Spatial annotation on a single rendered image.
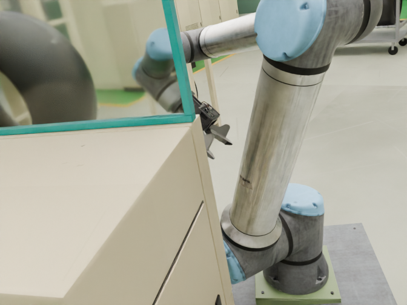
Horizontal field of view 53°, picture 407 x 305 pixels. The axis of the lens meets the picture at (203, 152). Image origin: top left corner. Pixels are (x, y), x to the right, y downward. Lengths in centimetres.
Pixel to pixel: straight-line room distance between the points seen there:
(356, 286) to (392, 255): 108
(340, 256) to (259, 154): 66
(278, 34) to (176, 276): 39
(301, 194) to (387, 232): 142
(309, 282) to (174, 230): 72
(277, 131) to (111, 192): 38
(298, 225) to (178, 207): 58
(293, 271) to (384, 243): 129
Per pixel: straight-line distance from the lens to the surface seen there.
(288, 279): 120
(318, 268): 122
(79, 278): 37
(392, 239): 246
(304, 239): 112
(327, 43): 68
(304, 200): 110
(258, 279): 126
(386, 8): 608
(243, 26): 101
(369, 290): 128
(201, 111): 118
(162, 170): 51
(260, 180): 84
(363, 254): 139
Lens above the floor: 148
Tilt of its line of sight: 24 degrees down
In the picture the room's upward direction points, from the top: 11 degrees counter-clockwise
